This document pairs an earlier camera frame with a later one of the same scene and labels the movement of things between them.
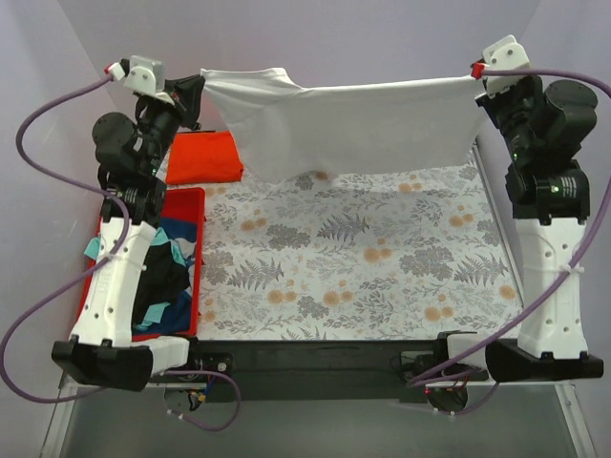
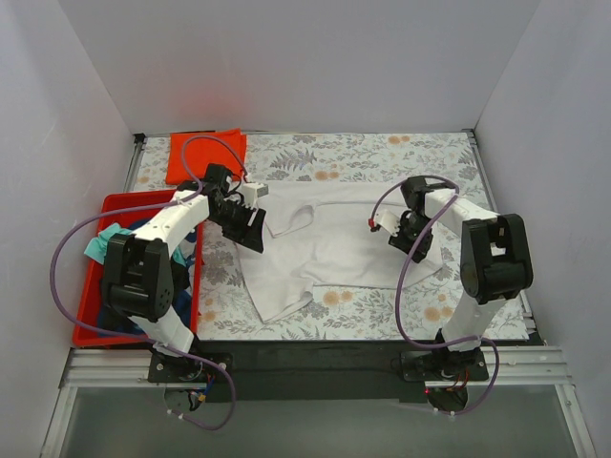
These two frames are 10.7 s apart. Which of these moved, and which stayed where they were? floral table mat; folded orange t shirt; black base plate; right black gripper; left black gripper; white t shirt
Moved: white t shirt; left black gripper; right black gripper
Stayed: black base plate; folded orange t shirt; floral table mat
